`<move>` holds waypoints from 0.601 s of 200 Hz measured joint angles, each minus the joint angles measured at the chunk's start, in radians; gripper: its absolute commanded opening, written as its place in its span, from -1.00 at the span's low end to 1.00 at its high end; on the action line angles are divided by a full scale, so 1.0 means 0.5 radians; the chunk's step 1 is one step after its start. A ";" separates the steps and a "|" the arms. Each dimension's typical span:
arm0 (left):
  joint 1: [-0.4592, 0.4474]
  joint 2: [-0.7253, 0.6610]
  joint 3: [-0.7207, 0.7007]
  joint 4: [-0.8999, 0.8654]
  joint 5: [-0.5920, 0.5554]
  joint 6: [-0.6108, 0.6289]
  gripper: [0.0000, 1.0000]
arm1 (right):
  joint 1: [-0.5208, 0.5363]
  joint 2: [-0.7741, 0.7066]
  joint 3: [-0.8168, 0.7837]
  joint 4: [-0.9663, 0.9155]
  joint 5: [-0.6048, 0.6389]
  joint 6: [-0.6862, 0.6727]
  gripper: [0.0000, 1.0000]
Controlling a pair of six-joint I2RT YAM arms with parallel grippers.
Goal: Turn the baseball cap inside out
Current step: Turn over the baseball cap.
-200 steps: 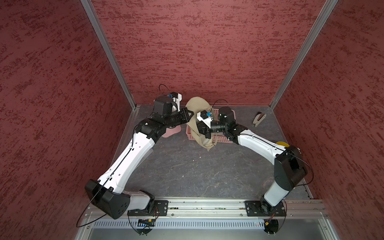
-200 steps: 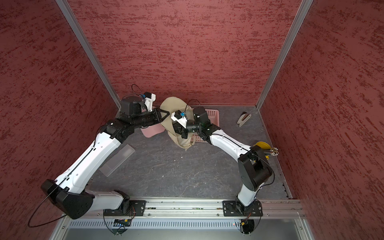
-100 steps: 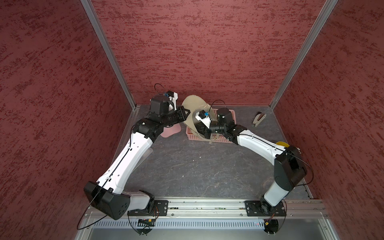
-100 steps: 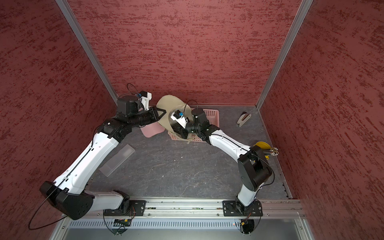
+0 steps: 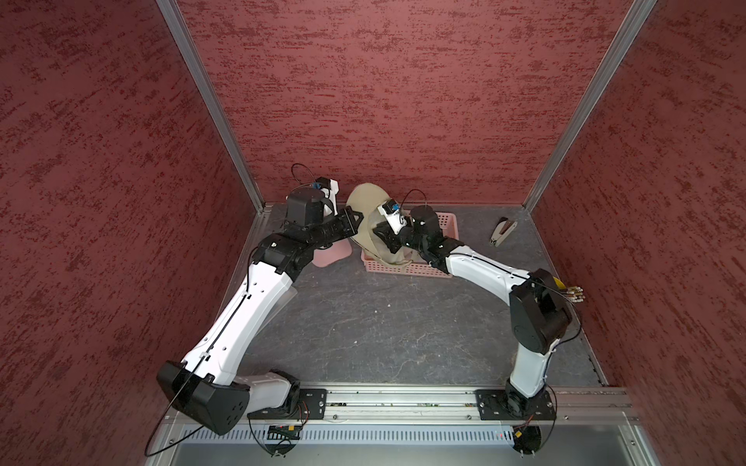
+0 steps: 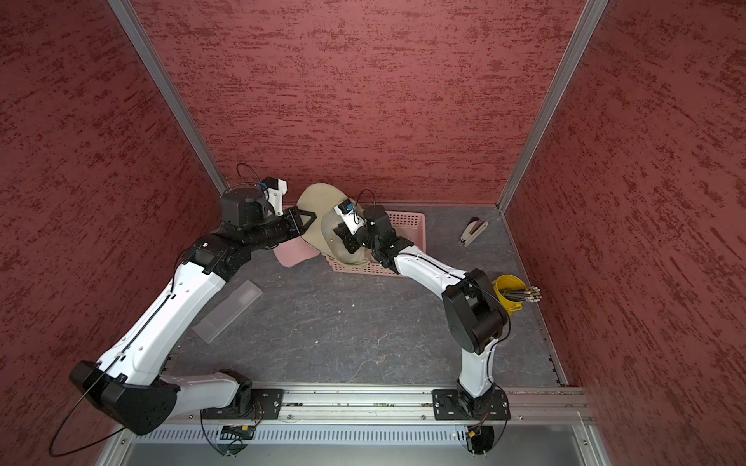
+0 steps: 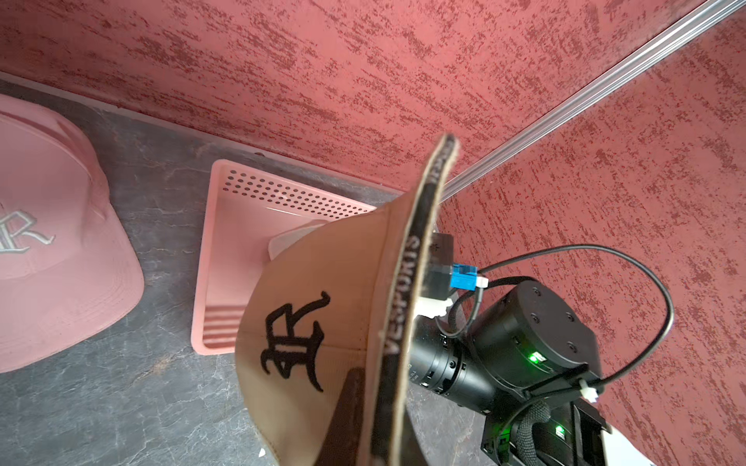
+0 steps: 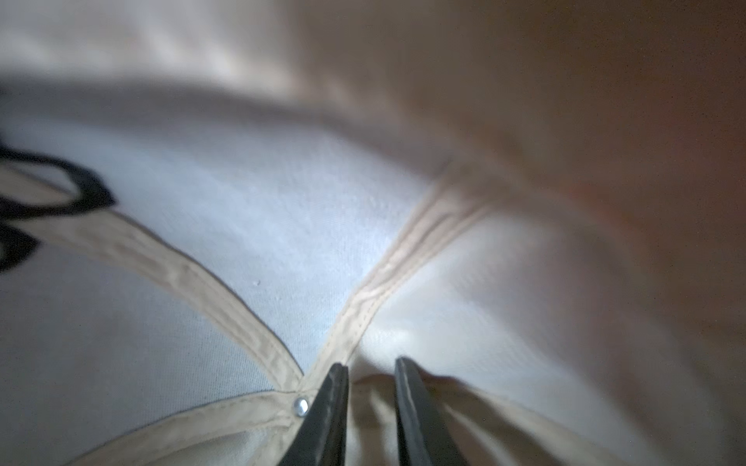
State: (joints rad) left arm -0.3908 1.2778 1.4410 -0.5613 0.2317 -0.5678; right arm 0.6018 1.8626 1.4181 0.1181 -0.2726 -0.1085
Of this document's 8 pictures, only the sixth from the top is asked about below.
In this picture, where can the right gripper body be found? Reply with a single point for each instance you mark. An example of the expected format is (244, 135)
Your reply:
(356, 241)

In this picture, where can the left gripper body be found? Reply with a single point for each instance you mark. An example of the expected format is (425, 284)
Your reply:
(282, 228)

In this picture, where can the pink baseball cap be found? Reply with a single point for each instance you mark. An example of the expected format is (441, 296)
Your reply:
(293, 252)

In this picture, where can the beige baseball cap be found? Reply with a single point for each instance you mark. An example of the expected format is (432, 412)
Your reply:
(321, 199)

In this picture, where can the pink plastic basket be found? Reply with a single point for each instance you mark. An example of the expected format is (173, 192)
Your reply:
(409, 225)

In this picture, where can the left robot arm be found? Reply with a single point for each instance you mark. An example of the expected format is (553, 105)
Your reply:
(127, 382)

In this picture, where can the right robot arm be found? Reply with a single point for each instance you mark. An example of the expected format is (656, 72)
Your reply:
(476, 319)

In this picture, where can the stapler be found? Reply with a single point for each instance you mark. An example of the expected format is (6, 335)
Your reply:
(472, 231)

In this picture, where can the yellow pen cup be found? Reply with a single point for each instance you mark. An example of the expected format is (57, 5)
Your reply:
(508, 282)

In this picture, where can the pens in cup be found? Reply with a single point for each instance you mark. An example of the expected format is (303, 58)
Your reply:
(527, 294)

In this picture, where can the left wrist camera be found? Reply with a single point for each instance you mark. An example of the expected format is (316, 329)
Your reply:
(275, 191)

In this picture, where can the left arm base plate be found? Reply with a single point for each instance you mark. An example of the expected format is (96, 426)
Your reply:
(268, 403)

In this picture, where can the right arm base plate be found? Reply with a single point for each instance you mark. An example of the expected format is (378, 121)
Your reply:
(458, 405)

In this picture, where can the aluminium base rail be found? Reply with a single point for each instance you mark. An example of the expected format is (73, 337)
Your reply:
(412, 405)

